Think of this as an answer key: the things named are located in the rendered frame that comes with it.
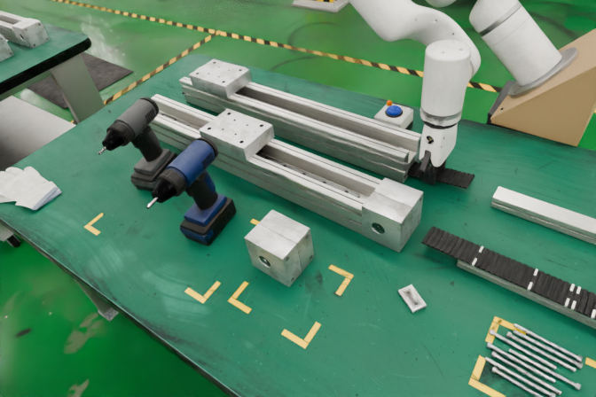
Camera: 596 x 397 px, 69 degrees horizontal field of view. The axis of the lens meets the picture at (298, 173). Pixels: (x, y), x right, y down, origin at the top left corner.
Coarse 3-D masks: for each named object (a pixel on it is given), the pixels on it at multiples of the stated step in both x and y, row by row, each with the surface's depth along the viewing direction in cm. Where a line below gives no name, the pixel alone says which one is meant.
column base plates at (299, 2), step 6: (294, 0) 402; (300, 0) 401; (306, 0) 399; (312, 0) 397; (342, 0) 388; (300, 6) 399; (306, 6) 395; (312, 6) 393; (318, 6) 389; (324, 6) 386; (330, 6) 382; (336, 6) 380; (342, 6) 386
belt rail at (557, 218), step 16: (496, 192) 95; (512, 192) 95; (512, 208) 94; (528, 208) 91; (544, 208) 91; (560, 208) 90; (544, 224) 91; (560, 224) 88; (576, 224) 87; (592, 224) 86; (592, 240) 86
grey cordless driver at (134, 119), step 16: (128, 112) 103; (144, 112) 105; (112, 128) 100; (128, 128) 101; (144, 128) 107; (112, 144) 99; (144, 144) 109; (144, 160) 113; (160, 160) 113; (144, 176) 111
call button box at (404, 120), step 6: (384, 108) 119; (402, 108) 118; (408, 108) 118; (378, 114) 117; (384, 114) 117; (402, 114) 116; (408, 114) 116; (378, 120) 117; (384, 120) 115; (390, 120) 115; (396, 120) 114; (402, 120) 114; (408, 120) 116; (396, 126) 114; (402, 126) 114; (408, 126) 118
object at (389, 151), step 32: (192, 96) 143; (256, 96) 132; (288, 96) 125; (288, 128) 120; (320, 128) 112; (352, 128) 115; (384, 128) 108; (352, 160) 112; (384, 160) 104; (416, 160) 108
